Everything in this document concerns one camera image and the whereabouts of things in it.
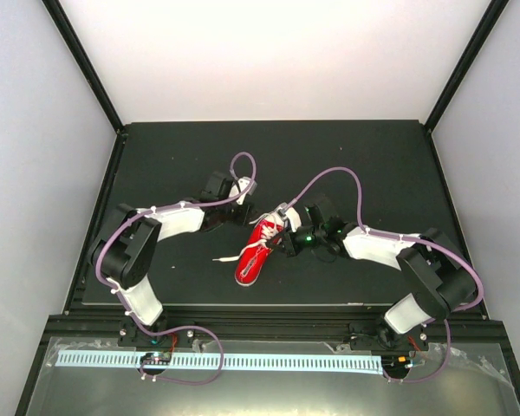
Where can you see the red canvas sneaker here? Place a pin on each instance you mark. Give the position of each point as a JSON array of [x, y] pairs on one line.
[[251, 263]]

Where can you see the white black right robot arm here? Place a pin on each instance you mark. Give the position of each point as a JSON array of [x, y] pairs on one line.
[[439, 281]]

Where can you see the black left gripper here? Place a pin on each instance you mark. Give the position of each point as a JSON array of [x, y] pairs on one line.
[[244, 217]]

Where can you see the white shoelace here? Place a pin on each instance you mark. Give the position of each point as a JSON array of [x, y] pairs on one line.
[[268, 225]]

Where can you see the black aluminium frame post left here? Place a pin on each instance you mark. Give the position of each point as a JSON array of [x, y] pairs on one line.
[[76, 49]]

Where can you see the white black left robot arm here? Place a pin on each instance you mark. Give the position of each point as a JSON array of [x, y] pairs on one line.
[[122, 253]]

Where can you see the left controller circuit board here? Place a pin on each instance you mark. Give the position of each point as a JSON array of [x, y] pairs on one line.
[[156, 358]]

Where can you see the black frame rail left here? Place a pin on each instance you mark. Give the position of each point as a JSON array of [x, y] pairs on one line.
[[91, 221]]

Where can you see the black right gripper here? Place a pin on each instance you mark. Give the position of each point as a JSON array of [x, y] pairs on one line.
[[296, 250]]

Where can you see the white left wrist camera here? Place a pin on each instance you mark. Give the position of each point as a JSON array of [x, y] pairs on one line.
[[242, 187]]

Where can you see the black front mounting rail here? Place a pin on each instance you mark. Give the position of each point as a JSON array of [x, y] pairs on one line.
[[182, 326]]

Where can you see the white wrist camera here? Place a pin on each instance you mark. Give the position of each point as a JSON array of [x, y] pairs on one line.
[[242, 187], [289, 217]]

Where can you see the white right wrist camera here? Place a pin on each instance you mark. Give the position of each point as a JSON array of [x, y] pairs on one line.
[[289, 217]]

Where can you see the black aluminium frame post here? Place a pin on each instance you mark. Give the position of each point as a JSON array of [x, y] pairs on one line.
[[76, 49], [485, 26]]

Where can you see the white slotted cable duct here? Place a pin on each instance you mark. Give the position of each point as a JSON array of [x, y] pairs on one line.
[[360, 364]]

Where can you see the black aluminium frame post right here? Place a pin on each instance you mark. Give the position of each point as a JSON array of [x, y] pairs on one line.
[[485, 26]]

